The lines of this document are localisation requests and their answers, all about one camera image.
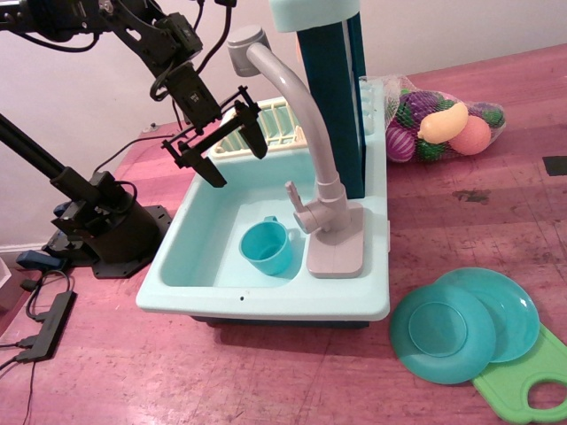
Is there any grey toy faucet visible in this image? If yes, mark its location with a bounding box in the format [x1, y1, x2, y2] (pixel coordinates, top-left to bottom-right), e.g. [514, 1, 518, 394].
[228, 25, 364, 278]

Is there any yellow toy mango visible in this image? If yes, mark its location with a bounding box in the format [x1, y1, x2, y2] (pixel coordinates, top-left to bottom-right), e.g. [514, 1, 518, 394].
[417, 103, 469, 144]

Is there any green cutting board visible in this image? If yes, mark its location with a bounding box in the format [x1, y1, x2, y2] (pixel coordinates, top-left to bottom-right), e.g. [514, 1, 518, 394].
[471, 325, 566, 424]

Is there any mesh bag of toy fruit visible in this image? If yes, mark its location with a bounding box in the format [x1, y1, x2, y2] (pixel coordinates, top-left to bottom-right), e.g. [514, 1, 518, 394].
[360, 74, 506, 164]

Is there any rear teal plate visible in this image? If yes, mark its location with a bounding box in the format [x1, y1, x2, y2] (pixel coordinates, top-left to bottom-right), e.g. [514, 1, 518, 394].
[435, 267, 540, 363]

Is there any cream dish rack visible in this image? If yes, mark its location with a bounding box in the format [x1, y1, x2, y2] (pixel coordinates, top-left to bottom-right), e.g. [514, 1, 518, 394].
[208, 97, 307, 160]

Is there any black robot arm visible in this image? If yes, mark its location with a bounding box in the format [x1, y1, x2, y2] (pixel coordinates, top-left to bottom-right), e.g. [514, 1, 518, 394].
[1, 1, 268, 279]

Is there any dark blue water tank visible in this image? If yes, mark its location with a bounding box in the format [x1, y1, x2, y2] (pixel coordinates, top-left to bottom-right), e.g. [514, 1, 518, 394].
[269, 0, 366, 199]

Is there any teal plate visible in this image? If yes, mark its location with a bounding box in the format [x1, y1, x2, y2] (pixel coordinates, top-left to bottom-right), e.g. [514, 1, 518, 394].
[390, 284, 497, 384]
[435, 267, 540, 363]

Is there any black tape patch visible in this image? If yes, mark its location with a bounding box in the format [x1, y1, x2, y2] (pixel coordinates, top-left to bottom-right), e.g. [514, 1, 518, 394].
[542, 156, 567, 176]

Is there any teal plastic cup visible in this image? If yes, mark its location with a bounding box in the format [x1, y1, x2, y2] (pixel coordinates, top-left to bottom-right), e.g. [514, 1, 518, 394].
[239, 216, 293, 275]

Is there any orange toy fruit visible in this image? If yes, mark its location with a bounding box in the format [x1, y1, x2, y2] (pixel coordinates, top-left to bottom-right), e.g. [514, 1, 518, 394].
[448, 116, 491, 156]

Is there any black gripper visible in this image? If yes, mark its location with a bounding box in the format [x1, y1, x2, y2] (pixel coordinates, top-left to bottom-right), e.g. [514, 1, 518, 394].
[159, 62, 268, 188]

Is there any blue clamp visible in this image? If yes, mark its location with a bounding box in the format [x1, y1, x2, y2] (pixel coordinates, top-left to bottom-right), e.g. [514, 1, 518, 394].
[16, 251, 66, 271]

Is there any black hanging cable right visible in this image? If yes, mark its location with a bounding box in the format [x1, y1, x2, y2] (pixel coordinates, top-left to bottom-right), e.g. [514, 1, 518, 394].
[194, 0, 238, 74]

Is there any light blue toy sink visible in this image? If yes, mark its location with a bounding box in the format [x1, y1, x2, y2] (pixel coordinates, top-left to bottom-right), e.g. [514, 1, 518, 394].
[136, 88, 390, 322]

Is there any front teal plate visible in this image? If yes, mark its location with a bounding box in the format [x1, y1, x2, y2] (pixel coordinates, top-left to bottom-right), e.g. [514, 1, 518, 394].
[390, 284, 497, 384]

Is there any black usb hub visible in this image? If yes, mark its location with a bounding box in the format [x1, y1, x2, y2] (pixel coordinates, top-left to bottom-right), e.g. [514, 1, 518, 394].
[15, 290, 77, 364]

